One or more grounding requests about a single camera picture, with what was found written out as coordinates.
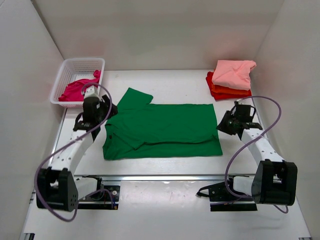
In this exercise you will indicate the aluminium table edge rail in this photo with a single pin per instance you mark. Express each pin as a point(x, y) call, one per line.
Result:
point(161, 178)

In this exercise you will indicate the green t shirt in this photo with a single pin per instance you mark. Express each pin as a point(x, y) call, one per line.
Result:
point(142, 129)

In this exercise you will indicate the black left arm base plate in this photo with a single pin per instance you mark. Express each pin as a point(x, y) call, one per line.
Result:
point(107, 200)

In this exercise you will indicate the orange t shirt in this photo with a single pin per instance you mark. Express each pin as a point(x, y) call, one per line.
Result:
point(226, 90)

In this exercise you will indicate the salmon pink folded t shirt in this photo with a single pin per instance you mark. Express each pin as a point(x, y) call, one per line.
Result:
point(233, 74)

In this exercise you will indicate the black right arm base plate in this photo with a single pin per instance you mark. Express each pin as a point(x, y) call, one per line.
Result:
point(221, 200)

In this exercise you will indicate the red t shirt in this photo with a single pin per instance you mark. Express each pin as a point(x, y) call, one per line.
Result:
point(222, 96)

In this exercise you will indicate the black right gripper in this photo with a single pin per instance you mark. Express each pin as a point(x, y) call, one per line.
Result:
point(222, 127)

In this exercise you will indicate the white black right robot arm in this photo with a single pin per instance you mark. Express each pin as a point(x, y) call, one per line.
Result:
point(275, 180)

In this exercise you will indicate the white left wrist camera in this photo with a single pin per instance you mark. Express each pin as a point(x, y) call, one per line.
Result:
point(91, 92)

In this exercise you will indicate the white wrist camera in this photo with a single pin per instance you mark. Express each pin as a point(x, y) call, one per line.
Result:
point(238, 101)
point(91, 92)

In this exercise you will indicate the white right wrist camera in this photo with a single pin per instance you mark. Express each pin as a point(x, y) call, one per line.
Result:
point(238, 101)

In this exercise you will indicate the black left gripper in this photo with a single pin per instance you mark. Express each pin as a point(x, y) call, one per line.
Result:
point(110, 107)

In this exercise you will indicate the white plastic basket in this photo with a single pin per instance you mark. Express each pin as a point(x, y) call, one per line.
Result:
point(73, 70)

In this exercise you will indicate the magenta t shirt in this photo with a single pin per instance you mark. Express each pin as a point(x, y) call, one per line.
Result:
point(73, 91)

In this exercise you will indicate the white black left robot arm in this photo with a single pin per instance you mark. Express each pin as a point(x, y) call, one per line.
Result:
point(57, 187)

